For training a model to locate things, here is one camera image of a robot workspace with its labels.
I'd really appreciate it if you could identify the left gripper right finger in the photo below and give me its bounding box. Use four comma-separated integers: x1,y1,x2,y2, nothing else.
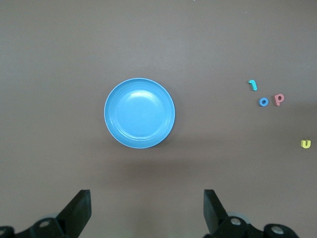
203,189,298,238

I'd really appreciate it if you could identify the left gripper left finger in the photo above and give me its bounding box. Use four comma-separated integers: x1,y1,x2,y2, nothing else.
0,189,92,238

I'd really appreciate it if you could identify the blue plate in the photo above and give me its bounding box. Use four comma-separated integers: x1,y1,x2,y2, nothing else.
104,77,176,149

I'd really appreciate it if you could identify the pink foam letter p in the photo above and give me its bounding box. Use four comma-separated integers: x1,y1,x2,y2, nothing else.
273,93,285,107

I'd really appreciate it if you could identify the brown table cover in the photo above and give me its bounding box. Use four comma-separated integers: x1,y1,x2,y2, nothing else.
0,0,317,238

